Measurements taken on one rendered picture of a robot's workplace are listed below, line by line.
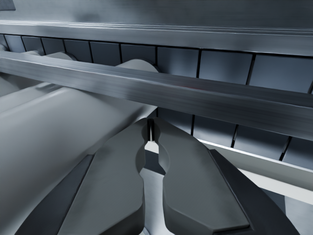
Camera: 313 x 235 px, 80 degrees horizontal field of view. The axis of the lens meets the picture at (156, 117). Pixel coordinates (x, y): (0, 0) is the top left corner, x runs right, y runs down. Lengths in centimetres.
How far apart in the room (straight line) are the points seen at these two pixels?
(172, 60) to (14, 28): 22
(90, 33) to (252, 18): 15
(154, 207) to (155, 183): 5
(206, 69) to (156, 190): 18
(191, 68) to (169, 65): 2
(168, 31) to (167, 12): 5
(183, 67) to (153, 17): 8
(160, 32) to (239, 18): 7
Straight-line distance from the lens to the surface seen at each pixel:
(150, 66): 17
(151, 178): 26
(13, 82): 20
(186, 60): 16
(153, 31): 17
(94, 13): 27
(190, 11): 21
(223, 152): 16
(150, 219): 34
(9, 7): 29
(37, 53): 28
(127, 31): 19
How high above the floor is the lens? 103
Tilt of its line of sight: 50 degrees down
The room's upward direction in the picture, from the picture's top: 135 degrees counter-clockwise
